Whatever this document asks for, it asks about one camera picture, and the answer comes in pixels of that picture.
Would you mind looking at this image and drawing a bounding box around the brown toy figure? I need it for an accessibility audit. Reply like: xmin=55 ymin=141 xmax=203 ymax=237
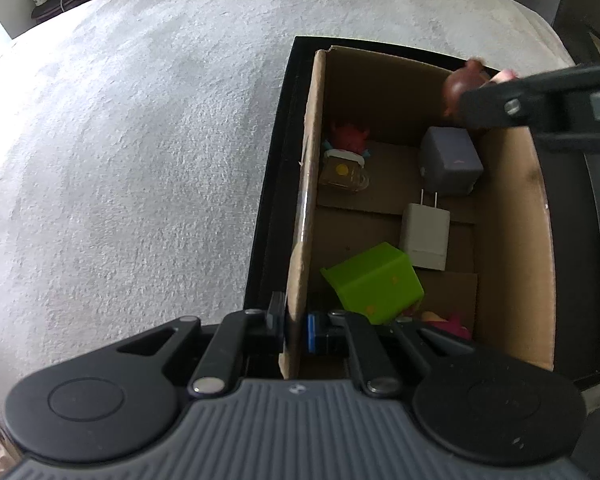
xmin=441 ymin=57 xmax=520 ymax=122

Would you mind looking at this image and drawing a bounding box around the black shallow tray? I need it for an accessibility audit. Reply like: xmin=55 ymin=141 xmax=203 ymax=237
xmin=242 ymin=35 xmax=600 ymax=392

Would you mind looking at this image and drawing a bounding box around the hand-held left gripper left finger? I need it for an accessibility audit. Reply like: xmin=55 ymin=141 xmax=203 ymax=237
xmin=114 ymin=290 xmax=287 ymax=399

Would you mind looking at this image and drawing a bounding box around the green plastic block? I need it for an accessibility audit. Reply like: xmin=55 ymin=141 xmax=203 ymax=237
xmin=320 ymin=242 xmax=425 ymax=327

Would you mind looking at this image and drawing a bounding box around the pink plush toy figure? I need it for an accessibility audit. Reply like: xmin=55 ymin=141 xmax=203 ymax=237
xmin=402 ymin=310 xmax=474 ymax=343

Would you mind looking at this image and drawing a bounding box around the brown cardboard box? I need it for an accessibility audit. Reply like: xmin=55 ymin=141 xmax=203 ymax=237
xmin=278 ymin=46 xmax=555 ymax=380

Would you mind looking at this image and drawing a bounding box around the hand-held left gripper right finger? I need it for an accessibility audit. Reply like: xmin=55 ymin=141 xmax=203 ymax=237
xmin=305 ymin=309 xmax=477 ymax=401

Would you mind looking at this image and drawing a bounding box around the grey cube charger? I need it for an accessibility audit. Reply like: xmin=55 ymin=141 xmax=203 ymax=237
xmin=420 ymin=126 xmax=485 ymax=197

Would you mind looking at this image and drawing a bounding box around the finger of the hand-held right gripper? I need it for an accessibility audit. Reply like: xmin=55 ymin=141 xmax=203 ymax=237
xmin=456 ymin=59 xmax=600 ymax=154

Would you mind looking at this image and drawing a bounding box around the white wall charger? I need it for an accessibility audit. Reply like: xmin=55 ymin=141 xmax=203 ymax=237
xmin=399 ymin=189 xmax=452 ymax=272

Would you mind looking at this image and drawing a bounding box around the figurine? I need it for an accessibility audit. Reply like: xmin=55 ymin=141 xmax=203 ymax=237
xmin=320 ymin=121 xmax=372 ymax=194

